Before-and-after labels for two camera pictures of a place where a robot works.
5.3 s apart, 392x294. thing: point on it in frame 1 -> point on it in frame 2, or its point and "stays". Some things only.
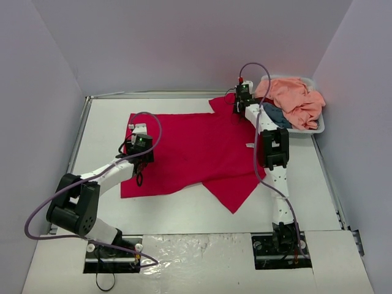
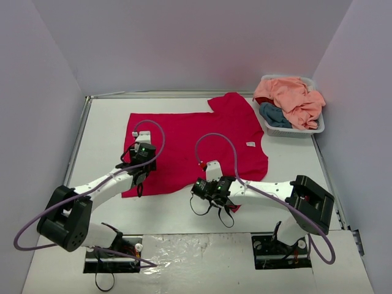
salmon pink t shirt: x=302 y=107 stays
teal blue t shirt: x=277 y=115 stays
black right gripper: x=237 y=105 -> x=199 y=188
